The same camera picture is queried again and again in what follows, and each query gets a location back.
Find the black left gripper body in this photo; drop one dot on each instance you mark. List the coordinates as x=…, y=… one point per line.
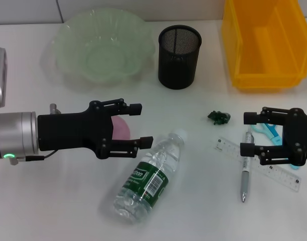
x=68, y=130

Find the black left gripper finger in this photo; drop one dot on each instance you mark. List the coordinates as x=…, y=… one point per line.
x=146, y=142
x=134, y=109

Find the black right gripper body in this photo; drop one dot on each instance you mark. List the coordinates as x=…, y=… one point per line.
x=302, y=135

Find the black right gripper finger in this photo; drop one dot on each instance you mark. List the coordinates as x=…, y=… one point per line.
x=250, y=118
x=247, y=149

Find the clear plastic ruler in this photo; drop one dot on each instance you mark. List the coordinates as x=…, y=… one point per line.
x=228, y=146

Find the pink peach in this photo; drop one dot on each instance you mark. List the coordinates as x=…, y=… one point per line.
x=122, y=129

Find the green plastic scrap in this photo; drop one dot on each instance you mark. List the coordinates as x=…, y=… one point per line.
x=218, y=117

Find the grey white ballpoint pen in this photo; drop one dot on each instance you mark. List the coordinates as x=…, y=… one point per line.
x=245, y=180

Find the clear green-label water bottle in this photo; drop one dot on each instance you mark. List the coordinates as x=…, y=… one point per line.
x=146, y=175

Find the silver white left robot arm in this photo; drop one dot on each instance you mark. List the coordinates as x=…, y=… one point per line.
x=15, y=135

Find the black mesh pen holder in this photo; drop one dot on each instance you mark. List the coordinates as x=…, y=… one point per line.
x=178, y=72

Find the green glass fruit plate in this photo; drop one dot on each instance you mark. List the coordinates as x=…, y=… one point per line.
x=80, y=37

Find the yellow plastic bin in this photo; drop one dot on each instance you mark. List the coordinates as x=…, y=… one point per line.
x=266, y=80

